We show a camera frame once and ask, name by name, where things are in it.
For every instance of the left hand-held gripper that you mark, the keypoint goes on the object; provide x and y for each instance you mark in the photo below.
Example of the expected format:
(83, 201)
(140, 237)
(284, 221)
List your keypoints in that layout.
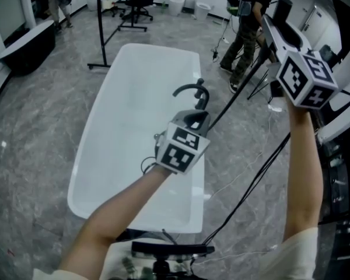
(181, 153)

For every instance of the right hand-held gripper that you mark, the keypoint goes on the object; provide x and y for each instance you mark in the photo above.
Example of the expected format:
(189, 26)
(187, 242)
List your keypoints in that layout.
(306, 80)

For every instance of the person's right forearm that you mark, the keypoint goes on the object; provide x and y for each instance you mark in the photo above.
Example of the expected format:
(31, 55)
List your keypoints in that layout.
(303, 171)

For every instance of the person's left forearm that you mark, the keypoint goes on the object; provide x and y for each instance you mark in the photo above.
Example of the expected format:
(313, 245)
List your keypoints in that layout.
(119, 209)

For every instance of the white bathtub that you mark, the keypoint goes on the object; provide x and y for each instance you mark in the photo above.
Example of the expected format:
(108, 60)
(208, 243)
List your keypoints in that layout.
(140, 83)

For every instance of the black faucet knob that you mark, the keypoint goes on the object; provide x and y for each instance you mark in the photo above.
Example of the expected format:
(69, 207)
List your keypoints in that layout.
(200, 82)
(199, 93)
(199, 104)

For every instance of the white power strip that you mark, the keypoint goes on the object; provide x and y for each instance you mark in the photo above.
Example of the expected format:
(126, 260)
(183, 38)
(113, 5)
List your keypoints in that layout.
(225, 40)

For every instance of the black power adapter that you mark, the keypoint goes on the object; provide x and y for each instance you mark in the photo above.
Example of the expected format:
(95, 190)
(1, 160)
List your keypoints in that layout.
(215, 54)

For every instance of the white curved fixture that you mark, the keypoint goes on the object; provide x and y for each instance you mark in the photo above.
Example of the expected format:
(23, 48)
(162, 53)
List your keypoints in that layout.
(338, 127)

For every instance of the green bottle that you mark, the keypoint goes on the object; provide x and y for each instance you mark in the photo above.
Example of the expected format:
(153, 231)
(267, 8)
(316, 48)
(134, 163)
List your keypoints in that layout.
(163, 8)

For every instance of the person's dark trousers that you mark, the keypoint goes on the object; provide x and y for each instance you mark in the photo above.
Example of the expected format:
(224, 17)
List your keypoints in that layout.
(140, 235)

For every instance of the black equipment rack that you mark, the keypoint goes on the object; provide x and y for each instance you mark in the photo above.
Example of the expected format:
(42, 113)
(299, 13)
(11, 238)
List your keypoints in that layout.
(338, 168)

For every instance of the person's cream shirt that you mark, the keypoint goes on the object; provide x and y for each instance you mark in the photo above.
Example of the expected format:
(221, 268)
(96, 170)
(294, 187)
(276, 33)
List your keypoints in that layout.
(294, 258)

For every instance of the black rolling frame stand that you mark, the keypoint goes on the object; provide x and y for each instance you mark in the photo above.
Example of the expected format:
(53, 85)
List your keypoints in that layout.
(102, 34)

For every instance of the black chest mount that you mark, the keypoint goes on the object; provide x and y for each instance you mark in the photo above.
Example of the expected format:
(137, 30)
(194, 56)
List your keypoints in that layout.
(169, 248)

